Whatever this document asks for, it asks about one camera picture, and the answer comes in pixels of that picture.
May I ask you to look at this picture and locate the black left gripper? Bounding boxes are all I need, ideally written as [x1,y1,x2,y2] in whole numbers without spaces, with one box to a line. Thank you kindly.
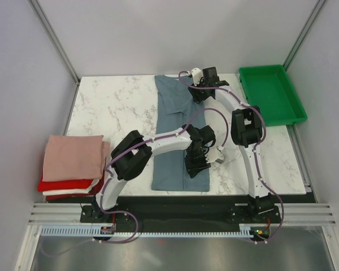
[184,149,211,179]

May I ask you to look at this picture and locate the blue grey t shirt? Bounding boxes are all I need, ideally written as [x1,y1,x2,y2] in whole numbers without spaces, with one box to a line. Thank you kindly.
[151,75,210,192]

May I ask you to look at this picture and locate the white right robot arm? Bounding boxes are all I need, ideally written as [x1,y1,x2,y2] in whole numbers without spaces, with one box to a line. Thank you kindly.
[188,67,271,202]

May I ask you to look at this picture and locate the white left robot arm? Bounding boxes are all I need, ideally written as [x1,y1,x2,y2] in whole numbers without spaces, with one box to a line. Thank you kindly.
[93,124,224,222]

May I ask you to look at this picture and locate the green plastic tray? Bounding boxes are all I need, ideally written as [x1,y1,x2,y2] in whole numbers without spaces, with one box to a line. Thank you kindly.
[239,64,307,126]

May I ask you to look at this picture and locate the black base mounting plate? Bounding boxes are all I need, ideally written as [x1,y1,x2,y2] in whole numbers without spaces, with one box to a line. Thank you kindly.
[80,196,281,232]

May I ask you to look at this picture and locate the dark red folded t shirt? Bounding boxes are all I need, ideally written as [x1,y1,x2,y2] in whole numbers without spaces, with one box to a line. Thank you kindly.
[45,192,95,201]

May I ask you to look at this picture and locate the white folded t shirt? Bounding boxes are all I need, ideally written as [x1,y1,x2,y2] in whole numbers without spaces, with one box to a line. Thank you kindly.
[43,186,93,196]

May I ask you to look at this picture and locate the pink folded t shirt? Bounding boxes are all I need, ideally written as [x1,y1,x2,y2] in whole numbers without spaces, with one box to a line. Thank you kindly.
[42,135,110,182]

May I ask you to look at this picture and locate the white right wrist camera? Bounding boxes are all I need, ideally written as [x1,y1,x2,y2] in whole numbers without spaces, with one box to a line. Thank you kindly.
[190,68,203,86]

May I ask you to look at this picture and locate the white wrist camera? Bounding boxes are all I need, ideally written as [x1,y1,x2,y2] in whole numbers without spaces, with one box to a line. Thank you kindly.
[190,68,203,86]
[206,147,224,164]

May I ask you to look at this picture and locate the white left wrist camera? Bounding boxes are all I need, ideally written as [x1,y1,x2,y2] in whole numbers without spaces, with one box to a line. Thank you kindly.
[206,147,224,164]

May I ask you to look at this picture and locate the light blue cable duct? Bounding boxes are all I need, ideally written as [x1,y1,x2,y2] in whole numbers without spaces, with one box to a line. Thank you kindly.
[40,224,269,238]

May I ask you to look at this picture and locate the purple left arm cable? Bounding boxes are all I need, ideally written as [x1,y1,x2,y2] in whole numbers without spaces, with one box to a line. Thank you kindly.
[100,107,229,215]

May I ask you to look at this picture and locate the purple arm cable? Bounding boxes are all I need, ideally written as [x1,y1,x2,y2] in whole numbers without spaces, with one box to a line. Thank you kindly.
[100,107,229,215]
[177,70,285,226]

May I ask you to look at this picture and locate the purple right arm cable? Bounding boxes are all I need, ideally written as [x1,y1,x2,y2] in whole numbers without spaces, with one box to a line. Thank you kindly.
[177,70,285,226]

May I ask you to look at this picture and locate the aluminium frame rail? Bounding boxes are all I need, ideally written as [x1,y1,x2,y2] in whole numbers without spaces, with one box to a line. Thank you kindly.
[27,202,85,226]

